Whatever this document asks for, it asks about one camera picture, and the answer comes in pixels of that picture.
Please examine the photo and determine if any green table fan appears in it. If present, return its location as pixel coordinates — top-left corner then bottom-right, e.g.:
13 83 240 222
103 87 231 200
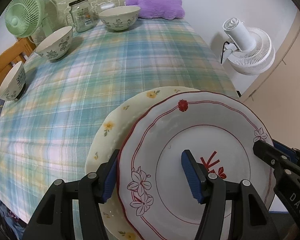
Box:
4 0 52 46

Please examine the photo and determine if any white standing fan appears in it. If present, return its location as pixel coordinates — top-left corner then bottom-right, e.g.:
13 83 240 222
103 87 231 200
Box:
222 17 276 75

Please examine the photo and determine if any purple plush toy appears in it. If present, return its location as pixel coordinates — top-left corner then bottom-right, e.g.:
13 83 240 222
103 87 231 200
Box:
125 0 185 20

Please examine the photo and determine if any wooden chair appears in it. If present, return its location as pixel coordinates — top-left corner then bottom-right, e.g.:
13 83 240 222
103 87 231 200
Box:
0 37 35 94

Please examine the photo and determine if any beige door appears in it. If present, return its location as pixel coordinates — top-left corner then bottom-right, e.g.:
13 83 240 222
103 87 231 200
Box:
241 10 300 155

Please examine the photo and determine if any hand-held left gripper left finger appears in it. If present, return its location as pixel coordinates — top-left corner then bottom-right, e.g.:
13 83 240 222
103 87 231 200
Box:
22 149 121 240

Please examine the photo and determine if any white red patterned plate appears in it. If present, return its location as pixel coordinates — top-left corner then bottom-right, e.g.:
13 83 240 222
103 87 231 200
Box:
117 91 275 240

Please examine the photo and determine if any dark patterned cloth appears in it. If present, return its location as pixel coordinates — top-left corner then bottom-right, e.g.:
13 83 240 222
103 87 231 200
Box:
0 197 32 240

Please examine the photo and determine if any plaid tablecloth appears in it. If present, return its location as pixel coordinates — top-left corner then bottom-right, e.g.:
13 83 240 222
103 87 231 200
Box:
0 17 238 230

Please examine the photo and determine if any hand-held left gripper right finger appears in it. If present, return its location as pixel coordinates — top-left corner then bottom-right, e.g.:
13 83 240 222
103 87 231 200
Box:
181 149 277 240

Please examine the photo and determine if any green floral ceramic bowl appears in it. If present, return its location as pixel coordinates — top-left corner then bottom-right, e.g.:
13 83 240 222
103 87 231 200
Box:
98 6 141 32
0 61 26 101
35 26 73 61

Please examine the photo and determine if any glass jar with brown lid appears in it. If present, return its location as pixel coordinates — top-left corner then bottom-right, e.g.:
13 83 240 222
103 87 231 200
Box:
69 0 95 33

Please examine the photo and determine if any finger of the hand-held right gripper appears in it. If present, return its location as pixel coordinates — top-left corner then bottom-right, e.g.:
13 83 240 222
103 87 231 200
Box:
274 141 300 172
253 140 300 188

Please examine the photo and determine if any black fan cable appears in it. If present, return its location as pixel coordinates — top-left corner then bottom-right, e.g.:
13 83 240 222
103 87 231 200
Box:
220 41 232 64

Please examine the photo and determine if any large yellow flowered plate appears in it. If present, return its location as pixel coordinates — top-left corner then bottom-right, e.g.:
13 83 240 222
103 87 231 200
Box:
85 86 203 240

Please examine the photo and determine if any clear cotton swab container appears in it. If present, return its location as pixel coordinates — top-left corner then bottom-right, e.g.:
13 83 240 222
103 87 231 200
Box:
100 2 115 12

